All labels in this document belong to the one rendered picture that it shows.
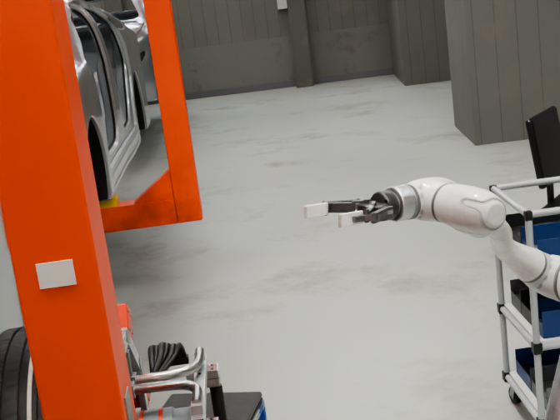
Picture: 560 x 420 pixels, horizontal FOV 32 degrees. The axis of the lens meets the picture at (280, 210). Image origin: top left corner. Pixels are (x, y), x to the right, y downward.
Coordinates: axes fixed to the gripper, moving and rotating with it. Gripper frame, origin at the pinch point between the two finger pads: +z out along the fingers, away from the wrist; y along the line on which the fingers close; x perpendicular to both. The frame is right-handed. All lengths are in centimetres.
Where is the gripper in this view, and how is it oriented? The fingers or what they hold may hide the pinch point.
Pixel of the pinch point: (325, 216)
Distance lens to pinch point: 227.9
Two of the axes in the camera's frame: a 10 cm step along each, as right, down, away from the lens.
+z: -8.3, 1.3, -5.5
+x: -0.3, -9.8, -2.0
